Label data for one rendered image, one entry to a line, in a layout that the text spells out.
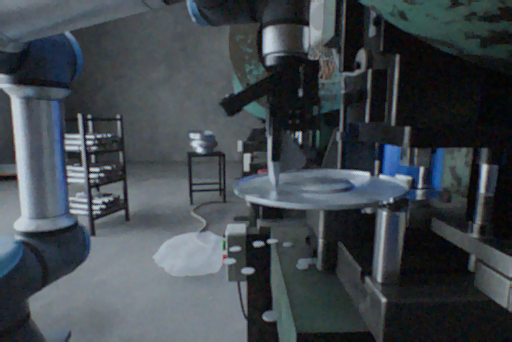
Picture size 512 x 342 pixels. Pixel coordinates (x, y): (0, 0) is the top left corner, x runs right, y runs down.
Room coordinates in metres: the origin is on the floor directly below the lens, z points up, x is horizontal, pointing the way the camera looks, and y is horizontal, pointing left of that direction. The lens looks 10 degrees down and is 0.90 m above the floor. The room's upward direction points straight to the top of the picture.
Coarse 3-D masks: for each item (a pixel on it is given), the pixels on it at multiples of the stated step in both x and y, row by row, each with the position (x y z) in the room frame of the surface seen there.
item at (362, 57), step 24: (360, 72) 0.58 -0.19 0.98; (384, 72) 0.49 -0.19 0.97; (408, 72) 0.46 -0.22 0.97; (432, 72) 0.47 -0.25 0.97; (456, 72) 0.47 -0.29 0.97; (480, 72) 0.47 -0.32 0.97; (360, 96) 0.50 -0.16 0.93; (384, 96) 0.49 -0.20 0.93; (408, 96) 0.46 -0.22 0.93; (432, 96) 0.47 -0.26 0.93; (456, 96) 0.47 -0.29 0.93; (480, 96) 0.47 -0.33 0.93; (360, 120) 0.51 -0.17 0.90; (384, 120) 0.49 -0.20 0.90; (408, 120) 0.46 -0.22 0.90; (432, 120) 0.47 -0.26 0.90; (456, 120) 0.47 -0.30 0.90
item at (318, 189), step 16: (256, 176) 0.63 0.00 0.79; (288, 176) 0.64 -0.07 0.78; (304, 176) 0.63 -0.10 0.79; (320, 176) 0.63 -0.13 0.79; (336, 176) 0.62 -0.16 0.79; (352, 176) 0.61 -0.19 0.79; (368, 176) 0.61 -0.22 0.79; (384, 176) 0.58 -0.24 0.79; (240, 192) 0.50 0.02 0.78; (256, 192) 0.50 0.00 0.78; (272, 192) 0.50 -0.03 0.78; (288, 192) 0.49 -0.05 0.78; (304, 192) 0.48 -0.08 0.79; (320, 192) 0.47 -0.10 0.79; (336, 192) 0.48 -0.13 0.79; (352, 192) 0.48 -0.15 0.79; (368, 192) 0.48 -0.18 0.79; (384, 192) 0.47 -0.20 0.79; (400, 192) 0.47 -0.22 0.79; (304, 208) 0.40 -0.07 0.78; (320, 208) 0.39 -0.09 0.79; (336, 208) 0.39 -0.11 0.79; (352, 208) 0.39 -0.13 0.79
